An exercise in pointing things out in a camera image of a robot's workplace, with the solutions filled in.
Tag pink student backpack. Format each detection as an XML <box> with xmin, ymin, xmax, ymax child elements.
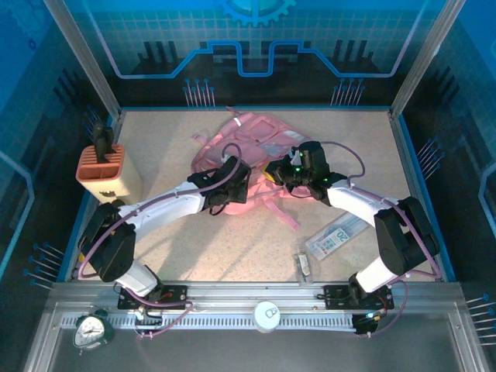
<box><xmin>189</xmin><ymin>106</ymin><xmax>313</xmax><ymax>232</ymax></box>

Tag blue white calendar card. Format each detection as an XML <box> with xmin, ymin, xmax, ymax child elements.
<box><xmin>304</xmin><ymin>215</ymin><xmax>369</xmax><ymax>261</ymax></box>

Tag aluminium front beam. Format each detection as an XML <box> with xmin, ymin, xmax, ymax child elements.
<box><xmin>46</xmin><ymin>281</ymin><xmax>466</xmax><ymax>311</ymax></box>

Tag beige orange knife block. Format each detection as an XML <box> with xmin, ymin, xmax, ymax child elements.
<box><xmin>75</xmin><ymin>143</ymin><xmax>143</xmax><ymax>208</ymax></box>

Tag silver tin can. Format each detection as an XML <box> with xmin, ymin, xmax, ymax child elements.
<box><xmin>253</xmin><ymin>300</ymin><xmax>282</xmax><ymax>334</ymax></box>

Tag circuit board with green light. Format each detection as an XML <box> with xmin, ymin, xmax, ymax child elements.
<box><xmin>352</xmin><ymin>308</ymin><xmax>388</xmax><ymax>335</ymax></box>
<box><xmin>133</xmin><ymin>305</ymin><xmax>164</xmax><ymax>330</ymax></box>

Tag green alarm clock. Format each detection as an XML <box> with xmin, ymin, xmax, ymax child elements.
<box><xmin>73</xmin><ymin>308</ymin><xmax>115</xmax><ymax>356</ymax></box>

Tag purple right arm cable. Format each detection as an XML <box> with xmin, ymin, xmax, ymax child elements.
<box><xmin>321</xmin><ymin>140</ymin><xmax>443</xmax><ymax>338</ymax></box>

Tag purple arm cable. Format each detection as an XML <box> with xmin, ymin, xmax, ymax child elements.
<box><xmin>321</xmin><ymin>140</ymin><xmax>443</xmax><ymax>338</ymax></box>
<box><xmin>77</xmin><ymin>142</ymin><xmax>243</xmax><ymax>340</ymax></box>

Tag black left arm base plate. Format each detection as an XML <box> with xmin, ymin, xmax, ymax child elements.
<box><xmin>117</xmin><ymin>284</ymin><xmax>189</xmax><ymax>311</ymax></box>

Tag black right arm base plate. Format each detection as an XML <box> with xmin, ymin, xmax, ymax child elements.
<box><xmin>323</xmin><ymin>284</ymin><xmax>394</xmax><ymax>311</ymax></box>

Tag black knife handle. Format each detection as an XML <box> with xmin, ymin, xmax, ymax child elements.
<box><xmin>102</xmin><ymin>126</ymin><xmax>115</xmax><ymax>162</ymax></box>
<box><xmin>91</xmin><ymin>120</ymin><xmax>106</xmax><ymax>164</ymax></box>

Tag white slotted cable duct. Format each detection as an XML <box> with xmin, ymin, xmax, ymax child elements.
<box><xmin>60</xmin><ymin>312</ymin><xmax>357</xmax><ymax>331</ymax></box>

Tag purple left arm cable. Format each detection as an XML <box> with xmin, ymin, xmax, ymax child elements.
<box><xmin>77</xmin><ymin>142</ymin><xmax>243</xmax><ymax>340</ymax></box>

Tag aluminium frame post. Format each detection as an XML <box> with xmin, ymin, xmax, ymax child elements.
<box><xmin>389</xmin><ymin>0</ymin><xmax>469</xmax><ymax>119</ymax></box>
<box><xmin>41</xmin><ymin>0</ymin><xmax>124</xmax><ymax>119</ymax></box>

